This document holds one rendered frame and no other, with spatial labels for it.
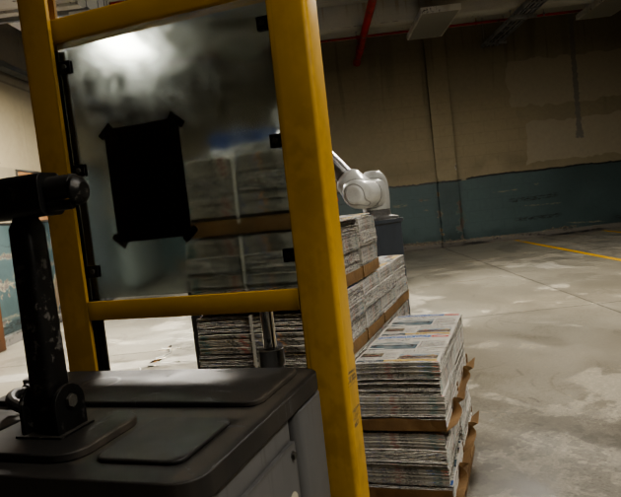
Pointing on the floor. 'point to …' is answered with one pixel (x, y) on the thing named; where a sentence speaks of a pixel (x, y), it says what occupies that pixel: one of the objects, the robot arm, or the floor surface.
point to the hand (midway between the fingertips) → (232, 183)
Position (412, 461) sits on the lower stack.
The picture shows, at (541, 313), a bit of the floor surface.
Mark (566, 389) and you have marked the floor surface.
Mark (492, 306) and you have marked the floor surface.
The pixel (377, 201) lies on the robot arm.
